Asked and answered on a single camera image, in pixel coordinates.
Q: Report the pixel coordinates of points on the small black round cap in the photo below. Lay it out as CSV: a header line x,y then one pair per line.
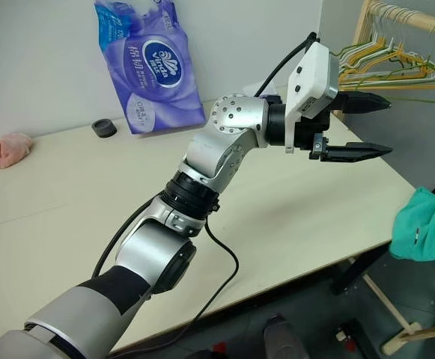
x,y
104,129

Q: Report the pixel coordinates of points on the wooden clothes rack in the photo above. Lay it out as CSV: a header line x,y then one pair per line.
x,y
400,13

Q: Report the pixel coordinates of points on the purple tissue pack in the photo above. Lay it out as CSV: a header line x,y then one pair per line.
x,y
153,71

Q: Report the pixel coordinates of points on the pink fluffy cloth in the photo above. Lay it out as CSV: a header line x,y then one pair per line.
x,y
7,149

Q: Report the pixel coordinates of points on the small white and red object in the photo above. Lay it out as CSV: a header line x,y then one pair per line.
x,y
344,333

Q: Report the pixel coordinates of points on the dark rounded grey shape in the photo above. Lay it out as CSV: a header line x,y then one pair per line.
x,y
282,338

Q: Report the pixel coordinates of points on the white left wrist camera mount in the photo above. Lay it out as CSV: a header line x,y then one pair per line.
x,y
312,75

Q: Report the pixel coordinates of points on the black table leg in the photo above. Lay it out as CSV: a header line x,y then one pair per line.
x,y
355,271

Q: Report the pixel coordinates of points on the green shorts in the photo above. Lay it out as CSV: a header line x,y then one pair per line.
x,y
426,228

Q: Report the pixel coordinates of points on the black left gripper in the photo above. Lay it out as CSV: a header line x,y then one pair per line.
x,y
312,129

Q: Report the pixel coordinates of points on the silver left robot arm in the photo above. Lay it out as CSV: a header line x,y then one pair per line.
x,y
217,149

